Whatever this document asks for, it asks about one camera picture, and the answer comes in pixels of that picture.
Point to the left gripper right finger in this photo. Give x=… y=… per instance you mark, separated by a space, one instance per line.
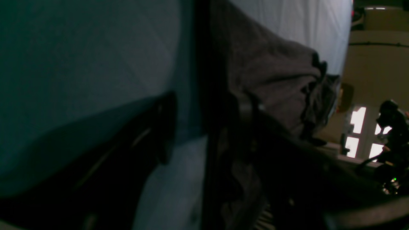
x=305 y=187

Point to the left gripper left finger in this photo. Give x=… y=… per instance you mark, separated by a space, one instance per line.
x=101 y=189

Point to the black T-shirt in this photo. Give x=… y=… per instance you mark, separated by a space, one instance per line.
x=235 y=53

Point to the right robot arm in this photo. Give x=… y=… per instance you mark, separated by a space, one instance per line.
x=392 y=174

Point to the blue table cloth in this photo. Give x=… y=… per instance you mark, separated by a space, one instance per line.
x=74 y=72

